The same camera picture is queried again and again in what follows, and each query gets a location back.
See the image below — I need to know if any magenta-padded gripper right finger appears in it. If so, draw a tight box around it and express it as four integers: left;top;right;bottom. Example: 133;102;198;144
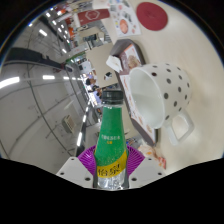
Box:
125;144;167;190

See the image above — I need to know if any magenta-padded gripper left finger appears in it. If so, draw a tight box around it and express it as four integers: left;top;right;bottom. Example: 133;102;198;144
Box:
55;145;98;189

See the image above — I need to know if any green-labelled clear drink bottle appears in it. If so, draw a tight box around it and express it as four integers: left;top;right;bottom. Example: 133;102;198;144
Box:
93;89;130;191

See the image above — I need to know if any ceiling air conditioner unit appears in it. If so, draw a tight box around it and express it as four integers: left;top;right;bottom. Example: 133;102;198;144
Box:
62;114;77;135

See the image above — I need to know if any white mug with dark dots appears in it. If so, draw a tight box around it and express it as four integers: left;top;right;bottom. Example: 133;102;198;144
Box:
128;62;196;147

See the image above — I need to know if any person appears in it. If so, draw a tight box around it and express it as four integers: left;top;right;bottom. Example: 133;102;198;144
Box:
84;77;102;94

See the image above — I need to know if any dark tray with printed liner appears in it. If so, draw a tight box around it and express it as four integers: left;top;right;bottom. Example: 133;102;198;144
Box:
109;39;158;147

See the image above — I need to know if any group of ceiling lights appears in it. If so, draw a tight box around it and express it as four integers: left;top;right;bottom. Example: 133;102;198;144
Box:
0;6;84;91

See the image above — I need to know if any crumpled white napkin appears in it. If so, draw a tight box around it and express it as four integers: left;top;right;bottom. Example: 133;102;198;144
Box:
105;54;124;73

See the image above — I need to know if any printed paper leaflet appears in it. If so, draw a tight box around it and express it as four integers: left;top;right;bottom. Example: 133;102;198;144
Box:
108;0;142;38

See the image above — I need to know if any flat round red coaster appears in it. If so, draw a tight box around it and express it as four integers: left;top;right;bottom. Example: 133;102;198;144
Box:
135;1;169;32

